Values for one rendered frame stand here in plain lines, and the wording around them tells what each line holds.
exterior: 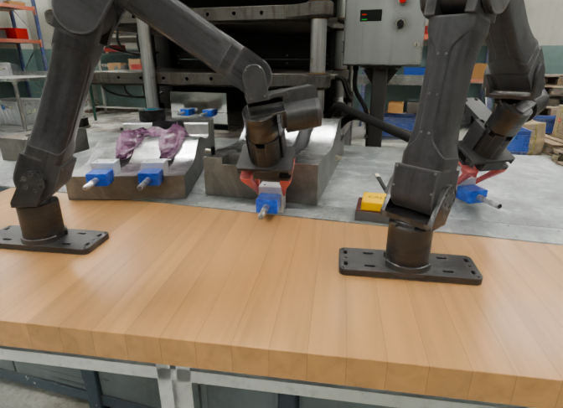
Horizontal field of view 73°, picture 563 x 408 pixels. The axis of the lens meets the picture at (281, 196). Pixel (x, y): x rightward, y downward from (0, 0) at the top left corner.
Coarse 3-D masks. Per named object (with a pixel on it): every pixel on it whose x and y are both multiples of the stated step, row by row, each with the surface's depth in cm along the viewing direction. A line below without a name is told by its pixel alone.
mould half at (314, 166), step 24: (336, 120) 107; (240, 144) 101; (288, 144) 100; (312, 144) 99; (336, 144) 105; (216, 168) 85; (312, 168) 79; (216, 192) 87; (240, 192) 86; (288, 192) 82; (312, 192) 81
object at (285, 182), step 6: (294, 162) 73; (252, 174) 70; (258, 174) 70; (264, 174) 69; (270, 174) 69; (276, 174) 69; (282, 174) 70; (288, 174) 70; (282, 180) 70; (288, 180) 70; (282, 186) 72; (282, 192) 75
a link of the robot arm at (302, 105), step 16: (256, 80) 58; (256, 96) 59; (272, 96) 61; (288, 96) 62; (304, 96) 62; (288, 112) 62; (304, 112) 62; (320, 112) 62; (288, 128) 63; (304, 128) 64
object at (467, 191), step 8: (464, 184) 82; (472, 184) 82; (464, 192) 80; (472, 192) 78; (480, 192) 78; (456, 200) 83; (464, 200) 80; (472, 200) 79; (480, 200) 78; (488, 200) 76; (496, 208) 74
